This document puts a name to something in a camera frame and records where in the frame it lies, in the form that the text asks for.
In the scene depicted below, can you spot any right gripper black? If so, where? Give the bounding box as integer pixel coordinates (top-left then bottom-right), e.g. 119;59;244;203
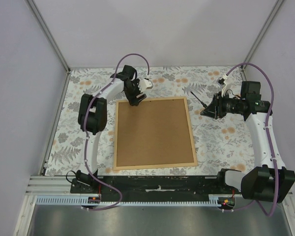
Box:
200;91;245;119

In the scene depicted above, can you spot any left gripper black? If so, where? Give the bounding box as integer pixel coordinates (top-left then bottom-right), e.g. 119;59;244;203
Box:
124;79;146;107

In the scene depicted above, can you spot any red black screwdriver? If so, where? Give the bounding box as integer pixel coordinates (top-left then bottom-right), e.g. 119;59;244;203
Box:
190;91;207;108

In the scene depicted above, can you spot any wooden picture frame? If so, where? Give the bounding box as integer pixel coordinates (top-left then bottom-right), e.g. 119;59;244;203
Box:
114;96;198;170

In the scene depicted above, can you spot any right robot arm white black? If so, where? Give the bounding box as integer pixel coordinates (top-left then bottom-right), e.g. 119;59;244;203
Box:
201;81;295;203

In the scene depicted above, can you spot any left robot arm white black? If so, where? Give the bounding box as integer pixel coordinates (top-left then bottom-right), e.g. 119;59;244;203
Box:
76;65;153;193

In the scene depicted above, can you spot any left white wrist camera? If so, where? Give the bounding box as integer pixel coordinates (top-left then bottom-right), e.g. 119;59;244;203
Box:
138;78;153;92

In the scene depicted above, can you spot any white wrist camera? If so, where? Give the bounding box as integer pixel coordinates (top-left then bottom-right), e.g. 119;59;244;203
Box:
138;78;153;92
217;74;233;97

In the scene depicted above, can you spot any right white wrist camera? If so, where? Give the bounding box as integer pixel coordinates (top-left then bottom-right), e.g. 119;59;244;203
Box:
217;74;233;97

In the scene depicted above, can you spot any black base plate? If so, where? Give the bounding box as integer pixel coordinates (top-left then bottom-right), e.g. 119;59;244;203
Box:
70;175;236;204

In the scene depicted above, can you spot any black thin base cable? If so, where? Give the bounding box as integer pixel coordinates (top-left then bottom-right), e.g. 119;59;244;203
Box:
65;169;79;184

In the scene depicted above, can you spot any left aluminium corner post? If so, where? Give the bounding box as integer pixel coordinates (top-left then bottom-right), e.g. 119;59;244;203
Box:
25;0;71;73

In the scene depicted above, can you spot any aluminium corner post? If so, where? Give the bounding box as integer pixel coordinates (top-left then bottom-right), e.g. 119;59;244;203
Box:
25;0;71;73
240;0;286;70

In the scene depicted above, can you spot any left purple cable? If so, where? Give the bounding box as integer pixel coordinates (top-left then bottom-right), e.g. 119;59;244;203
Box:
84;53;150;212

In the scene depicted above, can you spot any right aluminium corner post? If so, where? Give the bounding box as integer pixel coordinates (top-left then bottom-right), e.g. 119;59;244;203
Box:
240;0;286;70

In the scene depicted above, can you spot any white slotted cable duct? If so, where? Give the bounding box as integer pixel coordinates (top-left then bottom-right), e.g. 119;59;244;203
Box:
36;195;222;207

